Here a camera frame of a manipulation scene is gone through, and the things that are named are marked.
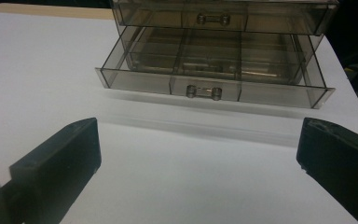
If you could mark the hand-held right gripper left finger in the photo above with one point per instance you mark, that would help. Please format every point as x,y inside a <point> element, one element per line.
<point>59,165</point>

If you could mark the smoky clear plastic drawer cabinet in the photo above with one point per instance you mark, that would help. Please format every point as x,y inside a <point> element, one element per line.
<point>315,40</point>

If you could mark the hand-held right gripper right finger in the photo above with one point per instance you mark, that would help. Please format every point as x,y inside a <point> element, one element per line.
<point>341,155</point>

